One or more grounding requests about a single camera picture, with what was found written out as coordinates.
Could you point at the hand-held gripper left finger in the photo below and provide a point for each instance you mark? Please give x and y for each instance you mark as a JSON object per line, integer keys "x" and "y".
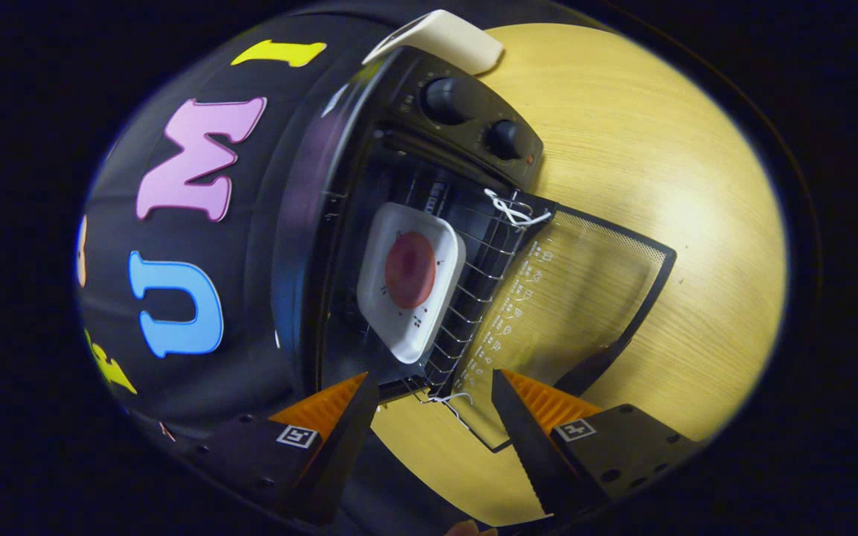
{"x": 336, "y": 454}

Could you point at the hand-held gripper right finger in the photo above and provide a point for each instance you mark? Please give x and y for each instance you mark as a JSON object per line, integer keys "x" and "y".
{"x": 537, "y": 454}

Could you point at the white square plate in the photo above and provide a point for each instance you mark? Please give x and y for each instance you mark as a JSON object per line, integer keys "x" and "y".
{"x": 407, "y": 335}

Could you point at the round pink meat slice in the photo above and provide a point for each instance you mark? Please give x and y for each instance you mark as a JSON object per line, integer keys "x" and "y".
{"x": 410, "y": 272}

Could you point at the black toaster oven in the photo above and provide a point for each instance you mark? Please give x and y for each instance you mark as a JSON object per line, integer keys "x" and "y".
{"x": 399, "y": 82}

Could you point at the white bread toaster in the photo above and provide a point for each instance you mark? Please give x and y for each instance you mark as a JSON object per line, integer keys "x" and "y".
{"x": 444, "y": 37}

